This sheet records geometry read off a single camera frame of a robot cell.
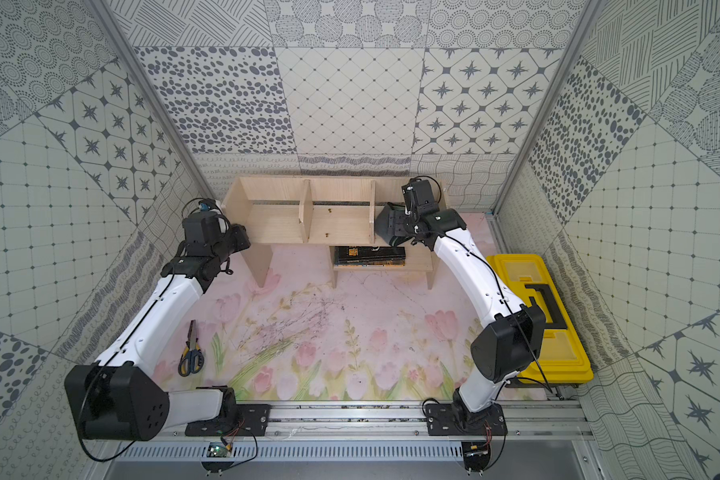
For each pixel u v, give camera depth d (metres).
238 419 0.72
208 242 0.60
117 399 0.39
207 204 0.70
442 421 0.73
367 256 0.90
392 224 0.75
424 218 0.58
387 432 0.73
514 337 0.42
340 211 0.88
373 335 0.89
